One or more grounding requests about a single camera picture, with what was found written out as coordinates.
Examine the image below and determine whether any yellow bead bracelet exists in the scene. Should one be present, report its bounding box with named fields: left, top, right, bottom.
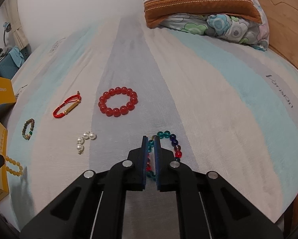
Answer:
left=4, top=155, right=24, bottom=177

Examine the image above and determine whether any brown green bead bracelet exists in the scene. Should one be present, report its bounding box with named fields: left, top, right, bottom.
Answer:
left=21, top=118, right=36, bottom=141

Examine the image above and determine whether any multicolour glass bead bracelet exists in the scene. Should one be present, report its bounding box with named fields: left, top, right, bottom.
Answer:
left=145, top=130, right=183, bottom=181

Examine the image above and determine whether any red bead bracelet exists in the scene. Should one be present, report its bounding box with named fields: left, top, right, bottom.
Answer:
left=98, top=86, right=139, bottom=118

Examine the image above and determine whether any small red cord gold tube bracelet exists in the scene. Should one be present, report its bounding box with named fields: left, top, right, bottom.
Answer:
left=52, top=91, right=82, bottom=119

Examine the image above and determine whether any teal suitcase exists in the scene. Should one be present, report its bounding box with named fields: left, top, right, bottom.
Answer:
left=0, top=46, right=31, bottom=80

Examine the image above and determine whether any striped bed sheet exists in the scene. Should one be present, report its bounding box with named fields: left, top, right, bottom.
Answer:
left=0, top=16, right=298, bottom=229

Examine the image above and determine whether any blue desk lamp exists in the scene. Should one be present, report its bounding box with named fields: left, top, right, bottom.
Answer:
left=3, top=22, right=12, bottom=46

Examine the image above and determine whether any beige curtain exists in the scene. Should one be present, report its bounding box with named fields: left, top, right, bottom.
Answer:
left=2, top=0, right=29, bottom=50

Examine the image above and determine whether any floral quilt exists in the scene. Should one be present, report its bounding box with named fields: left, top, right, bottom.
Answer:
left=160, top=0, right=270, bottom=51

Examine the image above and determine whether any wooden headboard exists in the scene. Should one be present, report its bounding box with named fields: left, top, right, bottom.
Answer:
left=258, top=0, right=298, bottom=69

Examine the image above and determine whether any white pearl string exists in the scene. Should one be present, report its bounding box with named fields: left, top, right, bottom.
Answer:
left=76, top=130, right=97, bottom=156

